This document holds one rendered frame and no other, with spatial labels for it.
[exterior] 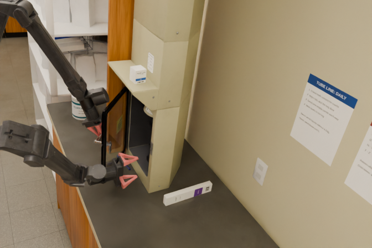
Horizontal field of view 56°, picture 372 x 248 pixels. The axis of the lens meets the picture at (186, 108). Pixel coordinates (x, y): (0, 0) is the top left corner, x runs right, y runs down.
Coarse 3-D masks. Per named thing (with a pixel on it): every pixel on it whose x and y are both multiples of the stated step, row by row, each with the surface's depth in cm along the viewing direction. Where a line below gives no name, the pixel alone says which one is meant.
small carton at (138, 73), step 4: (132, 68) 144; (136, 68) 145; (140, 68) 145; (144, 68) 146; (132, 72) 145; (136, 72) 142; (140, 72) 144; (144, 72) 145; (132, 76) 146; (136, 76) 144; (140, 76) 145; (144, 76) 146; (132, 80) 146; (136, 80) 144; (140, 80) 146; (144, 80) 147
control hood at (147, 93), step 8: (112, 64) 160; (120, 64) 161; (128, 64) 162; (120, 72) 154; (128, 72) 155; (128, 80) 147; (128, 88) 142; (136, 88) 142; (144, 88) 143; (152, 88) 144; (136, 96) 140; (144, 96) 142; (152, 96) 144; (144, 104) 145; (152, 104) 146
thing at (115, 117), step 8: (120, 104) 166; (104, 112) 147; (112, 112) 157; (120, 112) 168; (112, 120) 159; (120, 120) 171; (112, 128) 162; (120, 128) 174; (112, 136) 164; (120, 136) 177; (112, 144) 167; (120, 144) 180; (112, 152) 170; (120, 152) 183
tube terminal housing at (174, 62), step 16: (144, 32) 149; (144, 48) 151; (160, 48) 138; (176, 48) 138; (192, 48) 149; (144, 64) 154; (160, 64) 140; (176, 64) 142; (192, 64) 158; (160, 80) 142; (176, 80) 146; (192, 80) 167; (160, 96) 146; (176, 96) 150; (160, 112) 150; (176, 112) 155; (160, 128) 155; (176, 128) 159; (160, 144) 159; (176, 144) 168; (160, 160) 164; (176, 160) 178; (144, 176) 173; (160, 176) 170
